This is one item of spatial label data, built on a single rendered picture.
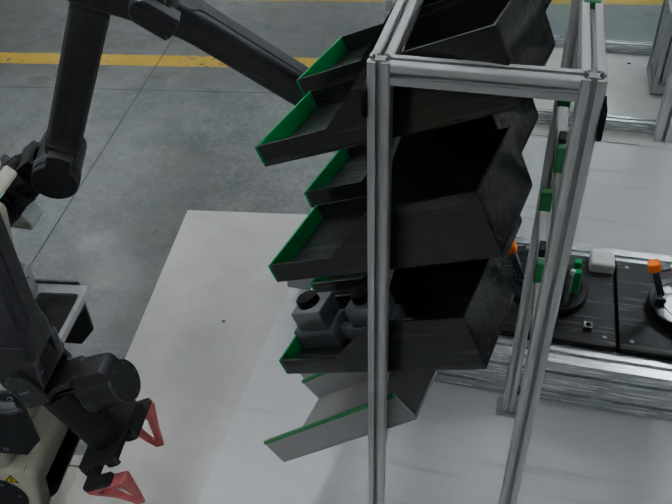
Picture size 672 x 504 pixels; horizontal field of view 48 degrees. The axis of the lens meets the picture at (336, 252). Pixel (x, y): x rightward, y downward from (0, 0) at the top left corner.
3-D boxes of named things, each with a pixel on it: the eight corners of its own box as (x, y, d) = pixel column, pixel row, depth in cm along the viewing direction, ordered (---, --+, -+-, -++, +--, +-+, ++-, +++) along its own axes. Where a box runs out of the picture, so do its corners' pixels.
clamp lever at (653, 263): (655, 298, 135) (647, 266, 131) (654, 291, 137) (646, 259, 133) (677, 296, 134) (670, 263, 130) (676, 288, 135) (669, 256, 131)
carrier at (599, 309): (474, 334, 136) (480, 282, 128) (487, 250, 154) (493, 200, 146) (615, 356, 131) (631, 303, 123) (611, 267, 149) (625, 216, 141)
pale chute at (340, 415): (283, 463, 112) (262, 443, 111) (321, 398, 121) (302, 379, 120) (416, 420, 93) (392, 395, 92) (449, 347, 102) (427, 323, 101)
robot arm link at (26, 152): (17, 152, 133) (11, 174, 130) (53, 123, 129) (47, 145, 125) (62, 180, 139) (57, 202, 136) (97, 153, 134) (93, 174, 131)
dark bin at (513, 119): (311, 208, 100) (286, 160, 97) (350, 158, 109) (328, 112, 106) (513, 172, 84) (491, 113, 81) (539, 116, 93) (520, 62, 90)
